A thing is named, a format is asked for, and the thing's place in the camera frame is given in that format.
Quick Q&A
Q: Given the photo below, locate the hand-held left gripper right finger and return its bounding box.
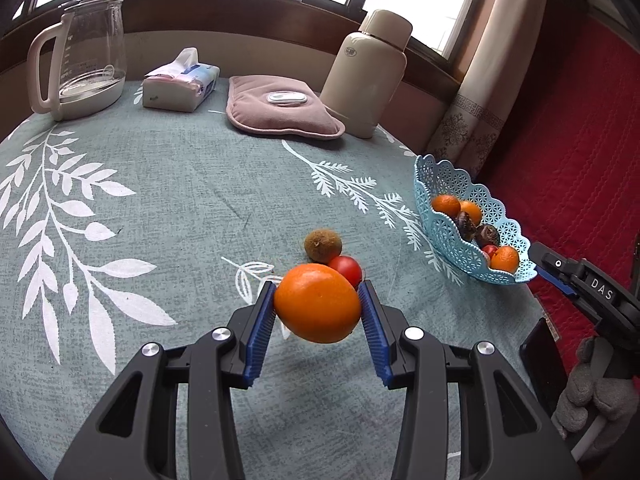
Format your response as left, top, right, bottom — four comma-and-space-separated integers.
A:
356, 279, 583, 480

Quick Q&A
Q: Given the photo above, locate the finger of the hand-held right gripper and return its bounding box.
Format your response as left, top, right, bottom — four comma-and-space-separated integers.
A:
529, 241, 581, 297

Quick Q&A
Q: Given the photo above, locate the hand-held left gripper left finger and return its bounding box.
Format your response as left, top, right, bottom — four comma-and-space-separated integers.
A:
52, 280, 278, 480

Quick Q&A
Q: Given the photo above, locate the small orange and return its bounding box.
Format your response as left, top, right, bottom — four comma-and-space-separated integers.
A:
459, 200, 484, 227
489, 246, 521, 273
431, 194, 462, 220

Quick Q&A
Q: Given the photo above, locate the large orange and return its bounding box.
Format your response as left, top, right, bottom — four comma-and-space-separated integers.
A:
273, 263, 362, 345

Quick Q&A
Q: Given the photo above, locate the dark brown mangosteen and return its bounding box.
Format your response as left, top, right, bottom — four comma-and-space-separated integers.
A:
474, 223, 501, 248
454, 211, 478, 241

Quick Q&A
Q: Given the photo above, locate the brown kiwi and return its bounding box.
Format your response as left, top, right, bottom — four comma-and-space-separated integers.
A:
304, 229, 343, 263

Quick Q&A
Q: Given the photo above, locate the light blue lattice basket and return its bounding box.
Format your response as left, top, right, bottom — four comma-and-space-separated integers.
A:
413, 154, 539, 286

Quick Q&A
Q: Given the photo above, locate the person's right hand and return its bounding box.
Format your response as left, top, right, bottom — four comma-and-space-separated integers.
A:
552, 337, 640, 461

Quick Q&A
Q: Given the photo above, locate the red quilted blanket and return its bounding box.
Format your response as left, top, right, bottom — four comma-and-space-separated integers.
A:
475, 10, 640, 376

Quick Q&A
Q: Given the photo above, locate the green leaf print tablecloth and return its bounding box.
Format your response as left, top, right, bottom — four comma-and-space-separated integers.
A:
0, 77, 551, 480

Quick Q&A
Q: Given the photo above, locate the patterned beige curtain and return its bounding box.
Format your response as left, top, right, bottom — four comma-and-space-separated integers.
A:
425, 0, 551, 181

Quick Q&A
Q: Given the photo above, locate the pink hot water bag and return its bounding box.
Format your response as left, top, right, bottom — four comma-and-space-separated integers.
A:
225, 75, 347, 140

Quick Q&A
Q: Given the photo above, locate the cream thermos flask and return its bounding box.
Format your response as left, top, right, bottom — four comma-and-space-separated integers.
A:
319, 9, 413, 140

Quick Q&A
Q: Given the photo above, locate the soft tissue pack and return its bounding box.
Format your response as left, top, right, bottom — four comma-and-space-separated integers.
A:
141, 47, 221, 113

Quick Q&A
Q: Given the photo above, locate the glass electric kettle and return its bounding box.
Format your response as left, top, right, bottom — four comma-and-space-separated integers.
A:
26, 0, 127, 122

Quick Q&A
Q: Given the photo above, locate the dark wooden window frame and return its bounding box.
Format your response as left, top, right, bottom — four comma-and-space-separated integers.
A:
0, 0, 501, 86

